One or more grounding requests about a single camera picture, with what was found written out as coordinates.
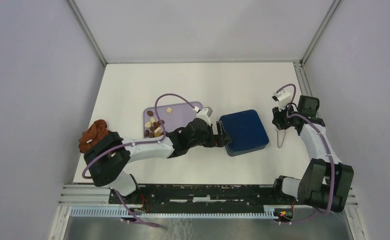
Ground purple chocolate tray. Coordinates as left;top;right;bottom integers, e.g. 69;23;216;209
143;102;196;138

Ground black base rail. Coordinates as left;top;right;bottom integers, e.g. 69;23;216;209
123;184;295;214

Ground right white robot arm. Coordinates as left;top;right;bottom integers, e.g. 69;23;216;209
271;92;354;213

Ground pink tongs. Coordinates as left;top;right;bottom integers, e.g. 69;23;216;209
276;129;287;149

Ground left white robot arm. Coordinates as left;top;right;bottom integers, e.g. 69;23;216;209
82;118;232;204

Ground blue tin lid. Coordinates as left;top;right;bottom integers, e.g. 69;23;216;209
219;109;270;157

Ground brown crumpled cloth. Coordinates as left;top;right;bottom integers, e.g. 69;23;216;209
78;119;111;154

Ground purple cable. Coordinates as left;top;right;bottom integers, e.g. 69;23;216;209
81;93;200;229
276;83;336;225

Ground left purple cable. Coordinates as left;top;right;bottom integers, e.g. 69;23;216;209
81;93;200;229

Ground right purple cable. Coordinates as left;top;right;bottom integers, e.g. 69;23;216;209
276;83;336;225

